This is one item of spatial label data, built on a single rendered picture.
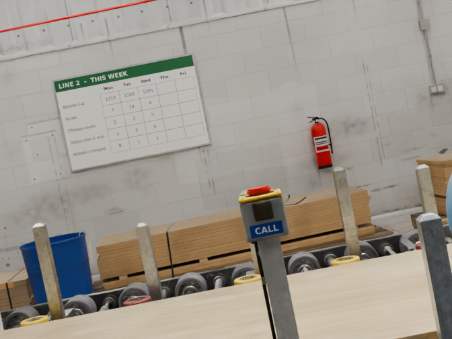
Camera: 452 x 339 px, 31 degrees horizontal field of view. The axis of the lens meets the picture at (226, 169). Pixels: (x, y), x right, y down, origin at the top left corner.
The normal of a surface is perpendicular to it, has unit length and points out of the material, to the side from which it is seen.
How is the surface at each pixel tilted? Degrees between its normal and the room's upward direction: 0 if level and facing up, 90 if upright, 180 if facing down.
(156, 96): 90
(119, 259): 90
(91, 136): 90
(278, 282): 90
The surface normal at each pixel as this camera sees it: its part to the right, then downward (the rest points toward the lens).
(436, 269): -0.02, 0.06
